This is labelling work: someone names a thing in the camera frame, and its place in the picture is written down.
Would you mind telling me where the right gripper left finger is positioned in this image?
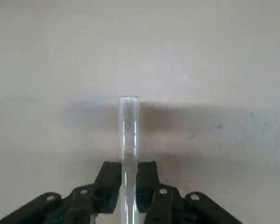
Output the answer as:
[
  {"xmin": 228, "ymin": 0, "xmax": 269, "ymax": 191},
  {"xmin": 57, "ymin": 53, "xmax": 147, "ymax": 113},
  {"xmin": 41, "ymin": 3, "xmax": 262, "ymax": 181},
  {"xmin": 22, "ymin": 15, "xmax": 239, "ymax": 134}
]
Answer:
[{"xmin": 0, "ymin": 160, "xmax": 123, "ymax": 224}]

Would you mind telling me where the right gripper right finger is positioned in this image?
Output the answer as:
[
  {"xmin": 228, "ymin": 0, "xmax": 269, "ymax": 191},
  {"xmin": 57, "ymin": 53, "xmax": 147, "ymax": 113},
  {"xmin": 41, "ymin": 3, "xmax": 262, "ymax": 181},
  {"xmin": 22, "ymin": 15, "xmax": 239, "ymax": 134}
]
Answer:
[{"xmin": 136, "ymin": 160, "xmax": 245, "ymax": 224}]

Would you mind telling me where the clear tube with blue cap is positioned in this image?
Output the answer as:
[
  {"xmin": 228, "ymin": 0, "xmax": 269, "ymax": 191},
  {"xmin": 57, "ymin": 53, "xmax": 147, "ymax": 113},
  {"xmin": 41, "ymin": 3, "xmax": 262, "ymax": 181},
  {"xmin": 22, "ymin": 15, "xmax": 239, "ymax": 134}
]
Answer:
[{"xmin": 118, "ymin": 94, "xmax": 140, "ymax": 224}]

